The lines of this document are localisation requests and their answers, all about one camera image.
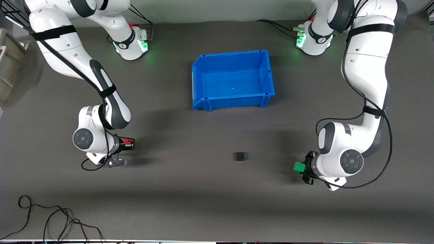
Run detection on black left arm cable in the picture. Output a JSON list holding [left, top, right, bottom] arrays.
[[315, 0, 394, 189]]

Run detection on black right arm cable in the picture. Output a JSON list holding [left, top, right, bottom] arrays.
[[0, 3, 136, 171]]

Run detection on loose black cable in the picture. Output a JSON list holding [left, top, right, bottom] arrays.
[[0, 195, 104, 243]]

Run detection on dark grey table mat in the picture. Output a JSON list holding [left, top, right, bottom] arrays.
[[0, 12, 434, 243]]

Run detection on beige plastic crate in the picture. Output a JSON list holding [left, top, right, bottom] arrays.
[[0, 28, 27, 108]]

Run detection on blue plastic storage bin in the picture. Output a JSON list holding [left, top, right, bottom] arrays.
[[191, 49, 275, 112]]

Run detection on black base cables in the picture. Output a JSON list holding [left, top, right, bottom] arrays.
[[255, 7, 317, 38], [107, 5, 155, 44]]

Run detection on black right base cables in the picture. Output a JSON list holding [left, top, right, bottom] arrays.
[[107, 5, 155, 44]]

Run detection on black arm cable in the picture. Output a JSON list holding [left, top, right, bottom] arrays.
[[0, 3, 136, 171], [315, 0, 394, 189]]

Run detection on black left base cables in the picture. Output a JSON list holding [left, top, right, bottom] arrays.
[[255, 7, 317, 38]]

